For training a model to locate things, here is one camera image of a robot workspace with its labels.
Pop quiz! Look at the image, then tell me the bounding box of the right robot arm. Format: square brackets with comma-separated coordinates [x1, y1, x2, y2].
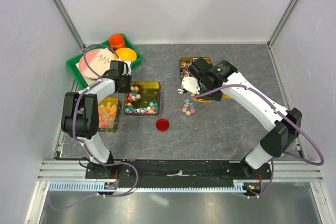
[181, 57, 302, 179]

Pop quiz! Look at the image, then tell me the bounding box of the pink white plate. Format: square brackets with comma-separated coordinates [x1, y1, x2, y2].
[78, 48, 116, 80]

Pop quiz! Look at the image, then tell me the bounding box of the tin of lollipops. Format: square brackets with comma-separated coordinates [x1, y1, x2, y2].
[179, 57, 202, 88]

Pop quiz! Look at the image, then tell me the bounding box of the clear glass jar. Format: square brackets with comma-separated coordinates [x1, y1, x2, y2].
[181, 98, 196, 116]

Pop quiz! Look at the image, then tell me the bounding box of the orange plastic bowl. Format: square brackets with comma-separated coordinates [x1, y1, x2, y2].
[116, 47, 137, 62]

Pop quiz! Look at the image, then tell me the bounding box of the purple cable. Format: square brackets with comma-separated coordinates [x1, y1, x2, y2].
[47, 44, 141, 210]
[182, 84, 325, 199]

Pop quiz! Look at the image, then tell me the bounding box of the grey cable duct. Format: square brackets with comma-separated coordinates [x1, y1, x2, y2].
[49, 181, 247, 193]

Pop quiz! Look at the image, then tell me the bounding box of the tin of bright star candies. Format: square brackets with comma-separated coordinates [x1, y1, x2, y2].
[98, 97, 121, 132]

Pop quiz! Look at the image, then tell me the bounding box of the orange plastic cup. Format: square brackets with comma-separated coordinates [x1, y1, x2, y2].
[109, 34, 126, 50]

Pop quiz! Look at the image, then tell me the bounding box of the yellow plastic scoop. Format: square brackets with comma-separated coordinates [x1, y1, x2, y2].
[193, 98, 212, 103]

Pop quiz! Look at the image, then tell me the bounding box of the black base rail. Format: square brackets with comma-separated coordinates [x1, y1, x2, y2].
[84, 159, 271, 189]

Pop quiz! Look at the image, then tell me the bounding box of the tin of pastel star candies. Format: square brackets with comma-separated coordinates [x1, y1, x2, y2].
[124, 81, 161, 117]

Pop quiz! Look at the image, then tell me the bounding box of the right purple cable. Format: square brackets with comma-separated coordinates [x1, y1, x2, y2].
[182, 84, 325, 199]

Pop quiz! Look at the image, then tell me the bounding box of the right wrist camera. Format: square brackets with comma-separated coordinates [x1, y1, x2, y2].
[178, 76, 201, 94]

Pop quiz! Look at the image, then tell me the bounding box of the red round lid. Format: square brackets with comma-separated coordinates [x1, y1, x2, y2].
[155, 118, 170, 132]

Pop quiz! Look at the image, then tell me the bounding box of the green plastic tray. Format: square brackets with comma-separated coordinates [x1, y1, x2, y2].
[66, 33, 143, 89]

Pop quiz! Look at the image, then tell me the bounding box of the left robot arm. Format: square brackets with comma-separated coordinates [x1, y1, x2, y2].
[61, 60, 132, 178]

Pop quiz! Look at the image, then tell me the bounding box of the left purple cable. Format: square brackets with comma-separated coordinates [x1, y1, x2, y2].
[47, 44, 141, 210]

